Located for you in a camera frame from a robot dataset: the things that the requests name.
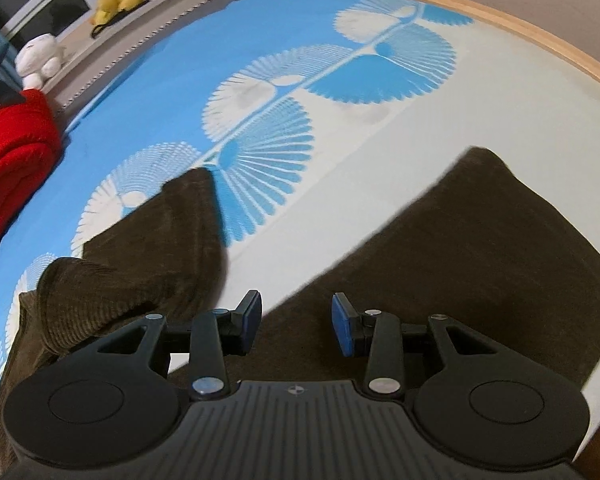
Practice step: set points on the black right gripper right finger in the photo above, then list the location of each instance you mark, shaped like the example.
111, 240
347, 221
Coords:
457, 362

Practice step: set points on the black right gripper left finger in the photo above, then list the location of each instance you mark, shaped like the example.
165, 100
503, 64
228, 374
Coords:
127, 365

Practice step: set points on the dark brown corduroy pants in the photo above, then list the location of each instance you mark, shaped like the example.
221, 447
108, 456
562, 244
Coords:
479, 247

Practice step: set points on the blue and white bedsheet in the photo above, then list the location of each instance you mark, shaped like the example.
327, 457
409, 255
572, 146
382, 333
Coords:
319, 121

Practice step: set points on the red blanket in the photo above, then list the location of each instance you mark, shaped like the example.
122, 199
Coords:
30, 147

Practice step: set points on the grey mattress edge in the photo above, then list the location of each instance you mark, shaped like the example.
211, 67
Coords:
114, 51

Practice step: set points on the white plush toy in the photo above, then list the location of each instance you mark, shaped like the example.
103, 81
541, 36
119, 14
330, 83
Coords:
39, 60

